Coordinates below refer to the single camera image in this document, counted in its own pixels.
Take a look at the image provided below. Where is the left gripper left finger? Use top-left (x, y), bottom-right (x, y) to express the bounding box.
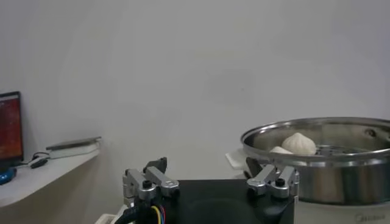
top-left (122, 156), bottom-right (181, 202)

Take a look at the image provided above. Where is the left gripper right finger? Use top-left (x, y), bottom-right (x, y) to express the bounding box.
top-left (245, 156), bottom-right (300, 200)

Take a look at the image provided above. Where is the white steamed baozi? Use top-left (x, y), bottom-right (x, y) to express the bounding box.
top-left (269, 145), bottom-right (293, 155)
top-left (282, 132), bottom-right (317, 156)

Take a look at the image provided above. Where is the stainless steel steamer basket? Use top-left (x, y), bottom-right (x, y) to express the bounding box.
top-left (240, 117), bottom-right (390, 205)

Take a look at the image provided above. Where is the steel steamer pot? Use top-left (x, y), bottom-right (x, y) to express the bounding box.
top-left (225, 149), bottom-right (390, 224)

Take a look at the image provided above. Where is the flat white box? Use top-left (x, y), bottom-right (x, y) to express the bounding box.
top-left (48, 142), bottom-right (101, 159)

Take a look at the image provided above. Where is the flat black device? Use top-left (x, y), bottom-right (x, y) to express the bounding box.
top-left (45, 136), bottom-right (102, 151)

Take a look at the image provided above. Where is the white side table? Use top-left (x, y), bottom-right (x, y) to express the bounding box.
top-left (0, 145), bottom-right (102, 208)

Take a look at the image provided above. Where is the blue black computer mouse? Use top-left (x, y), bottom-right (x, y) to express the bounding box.
top-left (0, 168), bottom-right (18, 186)

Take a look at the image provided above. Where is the laptop with red screen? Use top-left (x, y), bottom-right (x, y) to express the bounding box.
top-left (0, 91), bottom-right (24, 173)

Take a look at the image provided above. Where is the left gripper wire bundle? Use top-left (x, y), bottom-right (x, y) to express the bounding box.
top-left (114, 199), bottom-right (167, 224)

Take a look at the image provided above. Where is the thin black desk cable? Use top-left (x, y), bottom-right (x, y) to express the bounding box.
top-left (30, 151), bottom-right (51, 162)

